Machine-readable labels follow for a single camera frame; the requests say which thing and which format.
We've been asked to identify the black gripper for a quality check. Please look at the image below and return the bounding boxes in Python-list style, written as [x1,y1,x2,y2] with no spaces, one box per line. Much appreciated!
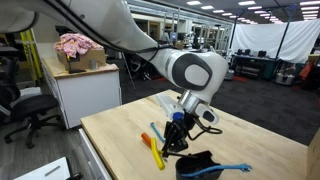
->
[161,112,198,159]

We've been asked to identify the yellow T-handle hex key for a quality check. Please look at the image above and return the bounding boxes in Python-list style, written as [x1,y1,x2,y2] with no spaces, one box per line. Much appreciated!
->
[149,137,198,171]

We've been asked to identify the black pen holder cup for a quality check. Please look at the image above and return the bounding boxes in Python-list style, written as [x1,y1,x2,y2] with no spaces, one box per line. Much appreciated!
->
[174,150,225,180]

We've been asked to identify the orange marker pen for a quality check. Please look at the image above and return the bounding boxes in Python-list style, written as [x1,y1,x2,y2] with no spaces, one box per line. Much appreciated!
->
[140,132,153,148]

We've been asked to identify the white drawer cabinet under table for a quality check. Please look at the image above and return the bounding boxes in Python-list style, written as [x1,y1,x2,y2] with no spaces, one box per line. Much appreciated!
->
[78,128,113,180]

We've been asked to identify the white cabinet with wooden top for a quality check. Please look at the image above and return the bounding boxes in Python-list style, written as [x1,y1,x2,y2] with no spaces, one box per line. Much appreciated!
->
[41,57,123,130]

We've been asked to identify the small open cardboard box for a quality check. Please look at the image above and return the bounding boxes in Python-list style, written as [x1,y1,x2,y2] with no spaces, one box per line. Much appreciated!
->
[55,48,108,72]

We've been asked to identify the silver metal pot machine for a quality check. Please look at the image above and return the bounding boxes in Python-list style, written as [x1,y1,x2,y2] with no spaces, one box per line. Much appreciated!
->
[274,71,296,86]

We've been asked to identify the white drawer unit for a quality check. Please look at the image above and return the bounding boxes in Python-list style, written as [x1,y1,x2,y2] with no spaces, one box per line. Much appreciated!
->
[13,156,73,180]

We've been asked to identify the large cardboard box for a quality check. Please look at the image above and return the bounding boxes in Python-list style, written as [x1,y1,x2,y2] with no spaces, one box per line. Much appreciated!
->
[306,128,320,180]

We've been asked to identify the white backdrop curtain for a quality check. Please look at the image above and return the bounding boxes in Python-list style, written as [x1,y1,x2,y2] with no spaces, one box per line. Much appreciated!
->
[231,19,320,65]

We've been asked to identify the black office chair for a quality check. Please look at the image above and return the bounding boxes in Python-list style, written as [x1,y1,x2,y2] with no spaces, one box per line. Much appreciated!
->
[0,55,66,150]

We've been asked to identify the short blue rope piece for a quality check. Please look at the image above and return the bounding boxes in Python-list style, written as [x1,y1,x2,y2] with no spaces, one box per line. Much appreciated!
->
[149,121,166,144]

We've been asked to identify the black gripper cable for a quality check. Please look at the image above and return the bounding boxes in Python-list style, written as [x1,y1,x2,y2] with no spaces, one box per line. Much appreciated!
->
[186,114,224,142]

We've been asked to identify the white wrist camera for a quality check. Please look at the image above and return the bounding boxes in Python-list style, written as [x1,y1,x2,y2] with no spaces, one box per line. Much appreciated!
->
[155,93,185,122]

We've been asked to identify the blue rope piece with frayed end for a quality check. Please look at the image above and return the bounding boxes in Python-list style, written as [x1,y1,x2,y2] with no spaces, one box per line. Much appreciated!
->
[180,162,253,178]

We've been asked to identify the yellow and black post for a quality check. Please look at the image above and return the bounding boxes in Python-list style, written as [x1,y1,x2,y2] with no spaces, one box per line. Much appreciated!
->
[19,29,43,81]

